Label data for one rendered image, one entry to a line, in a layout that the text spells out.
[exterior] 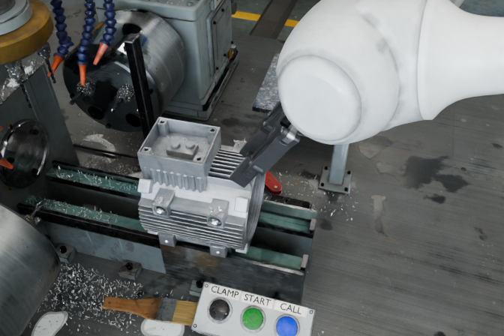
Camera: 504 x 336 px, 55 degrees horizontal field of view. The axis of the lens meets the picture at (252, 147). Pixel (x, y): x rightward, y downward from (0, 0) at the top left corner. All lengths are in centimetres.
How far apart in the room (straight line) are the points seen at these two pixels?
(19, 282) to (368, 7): 64
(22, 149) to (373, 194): 82
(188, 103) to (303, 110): 105
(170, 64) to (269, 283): 55
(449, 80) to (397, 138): 104
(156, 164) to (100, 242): 31
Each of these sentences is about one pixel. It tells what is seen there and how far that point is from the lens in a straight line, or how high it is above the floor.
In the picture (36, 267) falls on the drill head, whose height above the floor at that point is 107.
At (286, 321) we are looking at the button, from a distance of 73.
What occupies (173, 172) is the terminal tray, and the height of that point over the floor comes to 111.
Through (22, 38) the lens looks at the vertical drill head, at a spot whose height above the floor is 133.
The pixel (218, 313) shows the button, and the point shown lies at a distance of 74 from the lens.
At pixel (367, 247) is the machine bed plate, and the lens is 115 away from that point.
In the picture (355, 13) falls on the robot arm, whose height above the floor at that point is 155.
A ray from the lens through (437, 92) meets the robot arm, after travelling 39.
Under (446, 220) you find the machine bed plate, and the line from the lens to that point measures 126.
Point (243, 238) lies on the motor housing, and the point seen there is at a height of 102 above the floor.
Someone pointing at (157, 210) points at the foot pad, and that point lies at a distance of 87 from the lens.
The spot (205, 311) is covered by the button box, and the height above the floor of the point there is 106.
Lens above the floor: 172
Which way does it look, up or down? 43 degrees down
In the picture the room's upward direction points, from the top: straight up
